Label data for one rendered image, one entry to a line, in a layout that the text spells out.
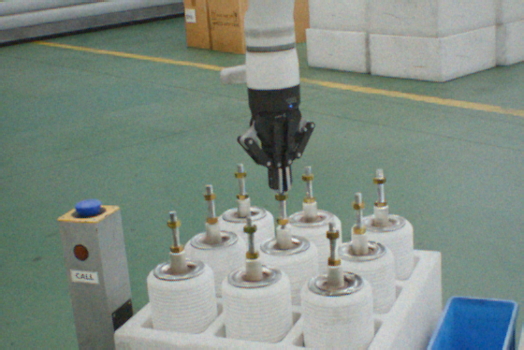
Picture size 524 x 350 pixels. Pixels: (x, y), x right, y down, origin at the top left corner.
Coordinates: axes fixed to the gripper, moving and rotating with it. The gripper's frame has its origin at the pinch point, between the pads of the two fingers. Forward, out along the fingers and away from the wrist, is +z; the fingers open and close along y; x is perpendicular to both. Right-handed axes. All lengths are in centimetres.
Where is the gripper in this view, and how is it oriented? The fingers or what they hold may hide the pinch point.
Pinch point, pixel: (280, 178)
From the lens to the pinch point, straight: 129.0
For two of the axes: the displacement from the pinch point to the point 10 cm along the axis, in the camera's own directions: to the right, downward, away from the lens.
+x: -5.9, -2.0, 7.8
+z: 0.8, 9.5, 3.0
